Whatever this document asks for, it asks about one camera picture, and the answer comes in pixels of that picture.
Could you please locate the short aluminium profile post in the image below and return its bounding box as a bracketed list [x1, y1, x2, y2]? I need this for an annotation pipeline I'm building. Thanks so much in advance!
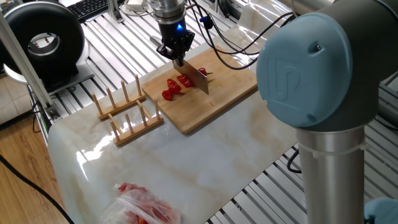
[107, 0, 125, 24]

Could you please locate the grey device base plate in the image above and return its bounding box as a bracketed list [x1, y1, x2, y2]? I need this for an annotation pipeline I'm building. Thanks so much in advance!
[46, 62, 96, 94]

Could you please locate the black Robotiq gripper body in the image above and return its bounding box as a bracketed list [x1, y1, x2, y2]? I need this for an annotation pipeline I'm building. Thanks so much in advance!
[158, 19, 195, 52]

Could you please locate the white round lamp base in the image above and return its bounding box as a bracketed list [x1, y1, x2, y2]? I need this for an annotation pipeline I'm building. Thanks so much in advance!
[2, 63, 29, 85]

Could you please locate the wooden peg rack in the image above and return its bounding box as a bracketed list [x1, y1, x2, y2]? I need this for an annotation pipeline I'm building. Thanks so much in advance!
[91, 74, 165, 147]

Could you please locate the red chili slice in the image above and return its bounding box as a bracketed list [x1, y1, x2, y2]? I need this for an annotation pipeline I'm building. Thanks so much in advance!
[167, 78, 182, 95]

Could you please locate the steel kitchen knife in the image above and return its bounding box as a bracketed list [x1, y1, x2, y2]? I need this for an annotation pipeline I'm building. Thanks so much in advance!
[149, 35, 210, 96]

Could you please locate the black base cable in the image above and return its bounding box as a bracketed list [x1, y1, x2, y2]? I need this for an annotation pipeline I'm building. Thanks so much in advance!
[286, 149, 302, 174]

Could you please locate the black cable clip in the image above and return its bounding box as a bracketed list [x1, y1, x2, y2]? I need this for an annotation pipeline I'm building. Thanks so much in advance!
[200, 15, 215, 30]

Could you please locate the black ring shaped device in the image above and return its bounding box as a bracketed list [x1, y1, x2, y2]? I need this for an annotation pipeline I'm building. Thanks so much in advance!
[0, 1, 86, 86]

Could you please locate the marble pattern table mat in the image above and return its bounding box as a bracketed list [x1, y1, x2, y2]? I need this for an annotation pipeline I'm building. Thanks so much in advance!
[46, 0, 299, 224]

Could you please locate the black camera cable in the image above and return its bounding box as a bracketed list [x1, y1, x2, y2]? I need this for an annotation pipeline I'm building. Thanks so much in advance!
[188, 0, 296, 71]

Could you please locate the large red chili chunk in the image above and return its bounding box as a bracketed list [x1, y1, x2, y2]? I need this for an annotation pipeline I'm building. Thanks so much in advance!
[176, 73, 195, 88]

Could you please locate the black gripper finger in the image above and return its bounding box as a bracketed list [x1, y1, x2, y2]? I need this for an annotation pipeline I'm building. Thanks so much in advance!
[176, 30, 196, 67]
[155, 42, 178, 63]

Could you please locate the clear bag with chili pieces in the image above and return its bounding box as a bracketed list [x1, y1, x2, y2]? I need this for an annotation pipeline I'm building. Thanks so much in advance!
[99, 182, 183, 224]

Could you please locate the white device with cable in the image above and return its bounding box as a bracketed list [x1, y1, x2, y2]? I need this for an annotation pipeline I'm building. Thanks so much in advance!
[119, 0, 153, 16]

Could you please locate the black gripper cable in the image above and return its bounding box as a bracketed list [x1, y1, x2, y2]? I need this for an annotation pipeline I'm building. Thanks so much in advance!
[198, 0, 295, 56]

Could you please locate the bamboo cutting board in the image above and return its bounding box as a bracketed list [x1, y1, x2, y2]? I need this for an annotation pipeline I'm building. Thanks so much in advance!
[141, 46, 259, 135]

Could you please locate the black keyboard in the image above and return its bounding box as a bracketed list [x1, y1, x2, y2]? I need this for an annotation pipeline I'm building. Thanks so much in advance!
[67, 0, 109, 22]

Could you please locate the black floor cable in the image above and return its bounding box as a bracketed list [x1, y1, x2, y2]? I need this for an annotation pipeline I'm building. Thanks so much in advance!
[0, 154, 75, 224]

